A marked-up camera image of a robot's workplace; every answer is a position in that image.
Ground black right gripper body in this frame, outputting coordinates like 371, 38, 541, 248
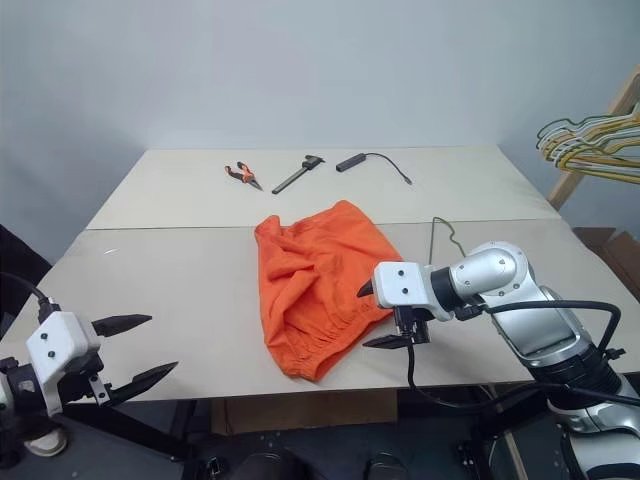
393, 305, 431, 346

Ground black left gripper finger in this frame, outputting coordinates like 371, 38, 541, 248
91, 313, 153, 337
107, 361, 180, 405

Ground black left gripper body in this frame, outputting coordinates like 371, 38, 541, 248
57, 348, 112, 407

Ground orange cloth garment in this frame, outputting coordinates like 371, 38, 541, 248
253, 199, 405, 384

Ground white shoe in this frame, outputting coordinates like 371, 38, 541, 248
24, 424, 69, 457

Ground brown cardboard box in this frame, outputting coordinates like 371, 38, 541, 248
209, 387, 399, 434

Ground black caliper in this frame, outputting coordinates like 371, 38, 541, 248
271, 154, 327, 195

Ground wooden clothes rack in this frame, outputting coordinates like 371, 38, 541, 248
547, 67, 640, 211

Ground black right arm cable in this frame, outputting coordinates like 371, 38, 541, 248
407, 299, 640, 409

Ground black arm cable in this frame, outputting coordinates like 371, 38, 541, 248
407, 299, 640, 409
0, 272, 64, 321

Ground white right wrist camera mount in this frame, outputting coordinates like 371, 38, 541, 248
373, 261, 484, 322

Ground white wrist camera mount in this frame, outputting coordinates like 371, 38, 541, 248
25, 310, 101, 416
373, 261, 484, 322

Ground black table frame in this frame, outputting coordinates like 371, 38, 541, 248
59, 384, 551, 480

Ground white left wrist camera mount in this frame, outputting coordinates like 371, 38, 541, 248
25, 310, 101, 416

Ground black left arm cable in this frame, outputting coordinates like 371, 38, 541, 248
0, 272, 64, 321

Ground orange black handled pliers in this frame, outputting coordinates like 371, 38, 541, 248
223, 160, 264, 192

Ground bunch of wire hangers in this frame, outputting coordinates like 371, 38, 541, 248
542, 110, 640, 169

